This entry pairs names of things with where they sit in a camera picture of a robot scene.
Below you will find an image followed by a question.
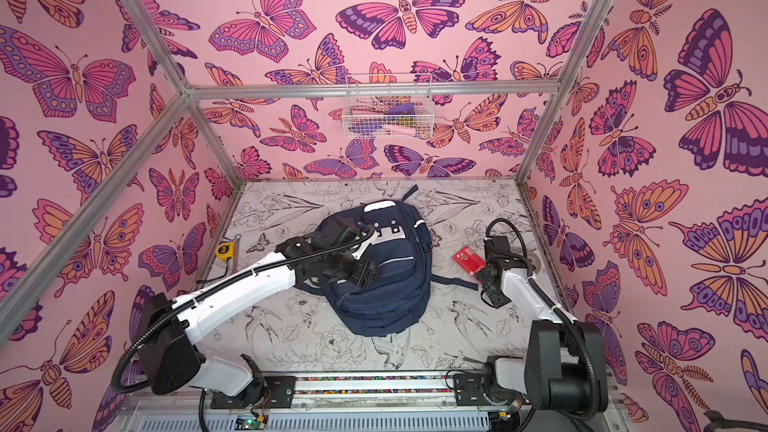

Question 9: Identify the red paper pack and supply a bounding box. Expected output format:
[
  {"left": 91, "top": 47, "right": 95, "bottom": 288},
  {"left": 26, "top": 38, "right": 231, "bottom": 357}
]
[{"left": 452, "top": 246, "right": 487, "bottom": 284}]

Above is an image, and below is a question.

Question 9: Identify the navy blue student backpack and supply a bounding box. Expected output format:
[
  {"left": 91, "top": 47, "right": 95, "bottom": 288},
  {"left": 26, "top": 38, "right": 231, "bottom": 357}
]
[{"left": 295, "top": 186, "right": 478, "bottom": 337}]

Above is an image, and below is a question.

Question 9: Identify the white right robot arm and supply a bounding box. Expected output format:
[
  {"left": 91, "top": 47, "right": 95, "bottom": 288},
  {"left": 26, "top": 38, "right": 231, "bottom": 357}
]
[{"left": 476, "top": 218, "right": 608, "bottom": 431}]

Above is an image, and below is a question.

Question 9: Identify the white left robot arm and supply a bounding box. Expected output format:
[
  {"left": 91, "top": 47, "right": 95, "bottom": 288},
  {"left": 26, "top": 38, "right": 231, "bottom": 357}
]
[{"left": 110, "top": 220, "right": 379, "bottom": 397}]

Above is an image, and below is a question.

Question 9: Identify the silver wrench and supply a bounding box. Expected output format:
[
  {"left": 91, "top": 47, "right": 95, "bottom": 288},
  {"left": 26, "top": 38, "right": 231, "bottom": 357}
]
[{"left": 229, "top": 234, "right": 241, "bottom": 275}]

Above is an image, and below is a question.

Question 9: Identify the yellow tape measure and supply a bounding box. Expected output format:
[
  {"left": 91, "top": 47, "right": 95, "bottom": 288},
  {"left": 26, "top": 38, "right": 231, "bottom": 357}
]
[{"left": 215, "top": 242, "right": 233, "bottom": 262}]

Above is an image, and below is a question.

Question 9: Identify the green circuit board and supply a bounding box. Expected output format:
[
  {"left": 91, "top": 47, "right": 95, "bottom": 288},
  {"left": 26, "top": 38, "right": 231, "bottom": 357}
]
[{"left": 234, "top": 414, "right": 268, "bottom": 431}]

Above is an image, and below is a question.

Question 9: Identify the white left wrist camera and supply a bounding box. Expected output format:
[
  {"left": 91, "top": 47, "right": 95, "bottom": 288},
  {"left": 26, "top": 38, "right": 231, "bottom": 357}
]
[{"left": 351, "top": 229, "right": 381, "bottom": 260}]

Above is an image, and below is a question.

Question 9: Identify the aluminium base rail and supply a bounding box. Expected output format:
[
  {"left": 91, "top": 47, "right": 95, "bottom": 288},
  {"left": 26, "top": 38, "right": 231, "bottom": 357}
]
[{"left": 119, "top": 370, "right": 625, "bottom": 432}]

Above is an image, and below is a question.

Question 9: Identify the white wire basket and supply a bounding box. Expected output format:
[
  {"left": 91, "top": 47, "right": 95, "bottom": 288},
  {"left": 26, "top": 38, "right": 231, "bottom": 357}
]
[{"left": 340, "top": 72, "right": 435, "bottom": 140}]

